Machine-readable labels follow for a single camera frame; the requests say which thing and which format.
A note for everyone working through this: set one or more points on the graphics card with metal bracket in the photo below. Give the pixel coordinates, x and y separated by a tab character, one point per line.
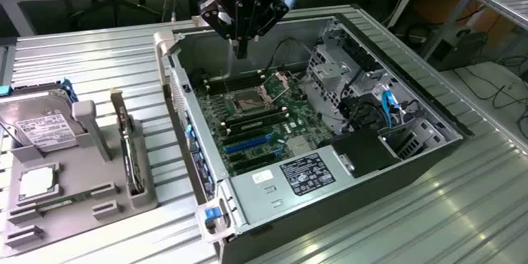
131	152

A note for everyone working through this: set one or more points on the metal socket cover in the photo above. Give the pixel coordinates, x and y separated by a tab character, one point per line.
278	86

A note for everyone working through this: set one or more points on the metal disk bay cage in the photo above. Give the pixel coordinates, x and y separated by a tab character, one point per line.
330	72

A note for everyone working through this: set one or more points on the CPU socket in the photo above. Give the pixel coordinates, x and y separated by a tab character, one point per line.
249	103

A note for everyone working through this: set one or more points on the green motherboard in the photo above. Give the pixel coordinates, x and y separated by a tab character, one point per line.
297	112

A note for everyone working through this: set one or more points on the black RAM stick with label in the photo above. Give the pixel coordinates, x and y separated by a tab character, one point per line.
254	124

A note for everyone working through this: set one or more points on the blue expansion slot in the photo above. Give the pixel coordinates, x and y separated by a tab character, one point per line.
246	146

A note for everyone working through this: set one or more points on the silver chipset heatsink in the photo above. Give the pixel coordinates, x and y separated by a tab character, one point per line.
301	146

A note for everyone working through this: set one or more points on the black expansion slot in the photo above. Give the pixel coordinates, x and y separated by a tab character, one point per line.
250	162

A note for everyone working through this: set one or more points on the black fan shroud box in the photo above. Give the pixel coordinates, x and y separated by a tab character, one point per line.
363	152

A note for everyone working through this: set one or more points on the silver hard disk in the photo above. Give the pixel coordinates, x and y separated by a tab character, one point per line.
42	121

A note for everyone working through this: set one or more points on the grey power supply unit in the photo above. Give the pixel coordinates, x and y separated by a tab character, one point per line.
265	196

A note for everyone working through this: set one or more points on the blue case latch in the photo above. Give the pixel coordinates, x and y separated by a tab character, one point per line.
211	215

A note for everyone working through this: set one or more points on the grey parts rack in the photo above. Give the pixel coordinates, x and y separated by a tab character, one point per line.
78	183

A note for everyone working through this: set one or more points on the open black PC case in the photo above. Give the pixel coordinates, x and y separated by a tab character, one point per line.
330	214

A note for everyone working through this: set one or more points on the silver CPU chip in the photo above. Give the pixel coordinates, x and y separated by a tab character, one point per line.
38	183

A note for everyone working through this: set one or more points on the green RAM stick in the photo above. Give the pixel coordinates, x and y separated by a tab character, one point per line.
66	199

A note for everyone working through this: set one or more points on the blue disk bracket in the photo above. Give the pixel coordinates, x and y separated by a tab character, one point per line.
69	89

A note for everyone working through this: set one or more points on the aluminium profile frame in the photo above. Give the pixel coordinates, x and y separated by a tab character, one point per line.
499	1

